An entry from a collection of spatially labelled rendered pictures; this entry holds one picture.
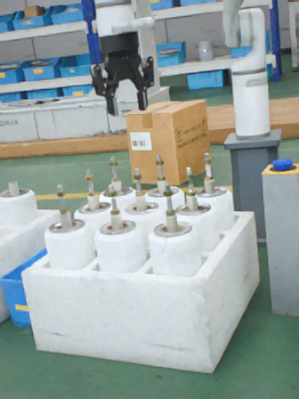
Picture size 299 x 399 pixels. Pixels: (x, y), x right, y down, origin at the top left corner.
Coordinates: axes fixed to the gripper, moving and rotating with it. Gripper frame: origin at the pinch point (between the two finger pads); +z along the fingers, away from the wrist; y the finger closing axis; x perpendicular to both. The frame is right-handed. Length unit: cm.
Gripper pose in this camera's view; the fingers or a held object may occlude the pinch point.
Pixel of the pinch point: (127, 107)
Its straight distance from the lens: 115.7
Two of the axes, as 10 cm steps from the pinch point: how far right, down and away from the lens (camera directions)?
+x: 5.5, 1.7, -8.2
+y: -8.3, 2.6, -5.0
